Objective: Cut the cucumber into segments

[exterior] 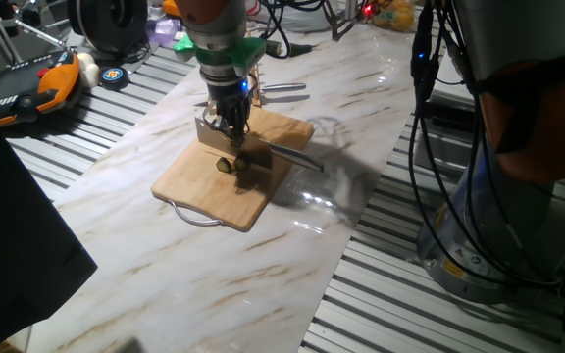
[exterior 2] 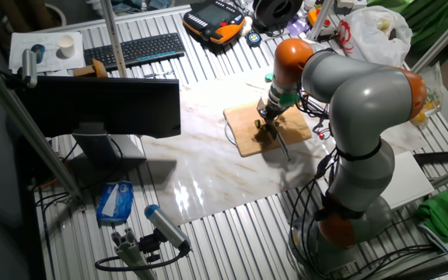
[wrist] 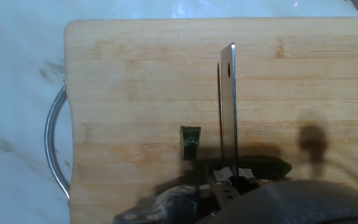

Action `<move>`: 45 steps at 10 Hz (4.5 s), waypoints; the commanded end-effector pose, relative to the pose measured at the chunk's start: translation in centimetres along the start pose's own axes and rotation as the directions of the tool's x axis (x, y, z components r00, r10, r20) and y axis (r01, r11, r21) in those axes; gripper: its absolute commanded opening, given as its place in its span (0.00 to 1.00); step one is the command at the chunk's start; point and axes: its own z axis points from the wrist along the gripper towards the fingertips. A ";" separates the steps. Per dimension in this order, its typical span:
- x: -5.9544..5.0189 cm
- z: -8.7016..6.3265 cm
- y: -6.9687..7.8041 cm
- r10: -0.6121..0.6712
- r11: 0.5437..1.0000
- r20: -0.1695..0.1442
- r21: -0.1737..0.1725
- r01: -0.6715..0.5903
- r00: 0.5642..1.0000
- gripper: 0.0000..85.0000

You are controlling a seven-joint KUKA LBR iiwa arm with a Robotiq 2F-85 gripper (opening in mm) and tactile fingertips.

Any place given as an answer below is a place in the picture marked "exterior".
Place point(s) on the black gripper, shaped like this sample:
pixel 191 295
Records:
pixel 228 95

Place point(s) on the steel cleaver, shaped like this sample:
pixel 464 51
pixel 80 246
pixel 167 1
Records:
pixel 214 137

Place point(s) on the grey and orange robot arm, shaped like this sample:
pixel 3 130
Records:
pixel 523 122

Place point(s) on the cut cucumber slice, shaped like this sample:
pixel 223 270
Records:
pixel 222 164

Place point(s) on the short cucumber segment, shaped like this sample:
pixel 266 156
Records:
pixel 273 47

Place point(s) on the cucumber end piece with stem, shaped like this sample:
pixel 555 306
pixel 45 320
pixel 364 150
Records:
pixel 301 49

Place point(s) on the purple plastic bag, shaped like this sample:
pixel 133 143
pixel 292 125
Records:
pixel 162 29

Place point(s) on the white plastic bag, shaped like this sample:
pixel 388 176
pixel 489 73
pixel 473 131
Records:
pixel 307 22

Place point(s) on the orange plastic object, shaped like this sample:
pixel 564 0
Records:
pixel 169 7

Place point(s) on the white rounded toy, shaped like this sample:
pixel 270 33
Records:
pixel 88 68

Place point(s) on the black filament spool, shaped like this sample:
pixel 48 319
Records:
pixel 111 22

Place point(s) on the orange and black teach pendant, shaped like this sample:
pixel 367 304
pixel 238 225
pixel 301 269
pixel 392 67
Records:
pixel 57 81

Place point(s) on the clear bag of yellow fruit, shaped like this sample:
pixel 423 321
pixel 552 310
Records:
pixel 395 15

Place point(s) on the green wrist mount plate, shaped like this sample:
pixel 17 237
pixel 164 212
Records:
pixel 233 54

